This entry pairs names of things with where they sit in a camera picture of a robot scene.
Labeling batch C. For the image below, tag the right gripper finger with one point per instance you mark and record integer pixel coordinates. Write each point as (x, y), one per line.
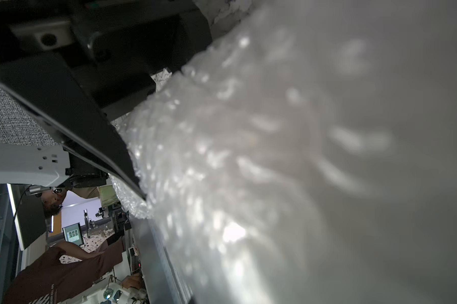
(45, 87)

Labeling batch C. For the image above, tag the person in brown shirt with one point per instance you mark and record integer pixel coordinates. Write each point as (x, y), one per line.
(64, 271)

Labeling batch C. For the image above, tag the aluminium front rail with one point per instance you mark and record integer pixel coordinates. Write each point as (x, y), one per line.
(163, 283)

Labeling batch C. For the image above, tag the small monitor screen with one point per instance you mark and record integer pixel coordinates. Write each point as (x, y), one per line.
(73, 234)

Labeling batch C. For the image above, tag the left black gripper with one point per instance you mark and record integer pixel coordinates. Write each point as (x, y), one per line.
(112, 48)

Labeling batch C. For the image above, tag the clear bubble wrap sheet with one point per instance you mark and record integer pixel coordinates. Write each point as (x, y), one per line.
(309, 156)

